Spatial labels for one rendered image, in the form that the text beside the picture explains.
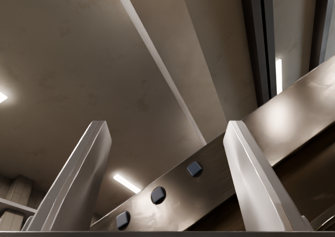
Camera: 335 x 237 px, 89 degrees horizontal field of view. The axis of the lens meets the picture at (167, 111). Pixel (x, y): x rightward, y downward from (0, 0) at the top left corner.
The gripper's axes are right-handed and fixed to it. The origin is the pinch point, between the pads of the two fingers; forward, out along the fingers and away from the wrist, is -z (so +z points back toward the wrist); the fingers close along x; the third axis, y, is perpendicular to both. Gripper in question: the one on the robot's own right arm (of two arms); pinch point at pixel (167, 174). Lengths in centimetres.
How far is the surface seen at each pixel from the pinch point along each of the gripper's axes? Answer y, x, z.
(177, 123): 293, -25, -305
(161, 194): 57, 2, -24
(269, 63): 168, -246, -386
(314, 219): 37, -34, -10
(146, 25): 39, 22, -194
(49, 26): 56, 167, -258
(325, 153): 36, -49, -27
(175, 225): 56, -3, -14
